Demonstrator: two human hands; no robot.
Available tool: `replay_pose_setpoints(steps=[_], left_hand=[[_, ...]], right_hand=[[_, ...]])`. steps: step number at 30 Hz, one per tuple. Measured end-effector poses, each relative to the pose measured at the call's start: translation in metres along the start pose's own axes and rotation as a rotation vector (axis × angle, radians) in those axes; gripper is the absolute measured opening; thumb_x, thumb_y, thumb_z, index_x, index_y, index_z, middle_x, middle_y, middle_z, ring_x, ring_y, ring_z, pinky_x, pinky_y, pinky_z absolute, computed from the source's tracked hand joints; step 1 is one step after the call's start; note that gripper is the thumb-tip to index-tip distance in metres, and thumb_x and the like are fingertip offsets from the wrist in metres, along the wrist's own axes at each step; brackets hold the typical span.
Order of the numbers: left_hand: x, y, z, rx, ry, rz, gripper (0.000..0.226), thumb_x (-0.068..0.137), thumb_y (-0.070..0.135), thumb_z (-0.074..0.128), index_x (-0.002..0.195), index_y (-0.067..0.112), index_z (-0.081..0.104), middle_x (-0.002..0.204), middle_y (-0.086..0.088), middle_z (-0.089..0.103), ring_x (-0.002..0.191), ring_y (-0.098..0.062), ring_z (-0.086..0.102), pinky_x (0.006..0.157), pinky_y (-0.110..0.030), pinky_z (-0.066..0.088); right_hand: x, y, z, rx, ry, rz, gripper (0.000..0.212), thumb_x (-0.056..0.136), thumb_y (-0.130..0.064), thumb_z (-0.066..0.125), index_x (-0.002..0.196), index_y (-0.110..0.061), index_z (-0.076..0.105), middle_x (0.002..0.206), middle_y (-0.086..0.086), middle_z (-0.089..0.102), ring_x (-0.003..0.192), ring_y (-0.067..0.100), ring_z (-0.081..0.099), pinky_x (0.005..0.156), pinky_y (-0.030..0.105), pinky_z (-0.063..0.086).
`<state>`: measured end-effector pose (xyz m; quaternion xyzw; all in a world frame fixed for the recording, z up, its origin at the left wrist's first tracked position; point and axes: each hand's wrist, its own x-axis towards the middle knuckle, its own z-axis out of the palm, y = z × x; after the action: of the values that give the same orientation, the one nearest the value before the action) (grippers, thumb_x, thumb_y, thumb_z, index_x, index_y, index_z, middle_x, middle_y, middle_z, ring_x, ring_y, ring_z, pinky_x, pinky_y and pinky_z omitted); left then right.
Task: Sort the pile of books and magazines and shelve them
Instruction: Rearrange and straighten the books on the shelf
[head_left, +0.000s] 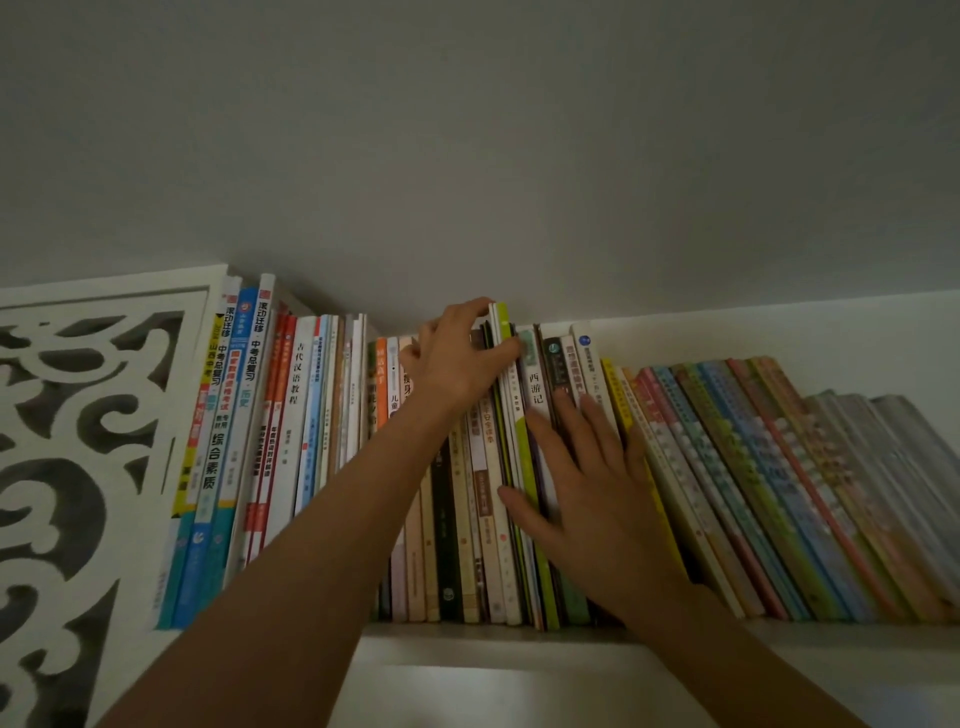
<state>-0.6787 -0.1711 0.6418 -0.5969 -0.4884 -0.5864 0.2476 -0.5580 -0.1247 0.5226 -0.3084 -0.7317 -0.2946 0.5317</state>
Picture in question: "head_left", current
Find person's right hand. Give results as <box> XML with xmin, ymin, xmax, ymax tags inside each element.
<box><xmin>497</xmin><ymin>393</ymin><xmax>695</xmax><ymax>624</ymax></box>

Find person's left hand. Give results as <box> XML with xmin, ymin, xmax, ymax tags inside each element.
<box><xmin>399</xmin><ymin>297</ymin><xmax>526</xmax><ymax>410</ymax></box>

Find row of shelved books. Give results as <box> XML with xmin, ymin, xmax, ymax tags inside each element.
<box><xmin>153</xmin><ymin>273</ymin><xmax>960</xmax><ymax>633</ymax></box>

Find white bookshelf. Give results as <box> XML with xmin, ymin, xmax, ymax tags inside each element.
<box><xmin>86</xmin><ymin>262</ymin><xmax>960</xmax><ymax>728</ymax></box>

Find person's left forearm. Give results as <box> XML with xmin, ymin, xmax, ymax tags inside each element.
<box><xmin>97</xmin><ymin>389</ymin><xmax>466</xmax><ymax>728</ymax></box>

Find white carved lattice panel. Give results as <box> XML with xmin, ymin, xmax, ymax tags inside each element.
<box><xmin>0</xmin><ymin>263</ymin><xmax>230</xmax><ymax>728</ymax></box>

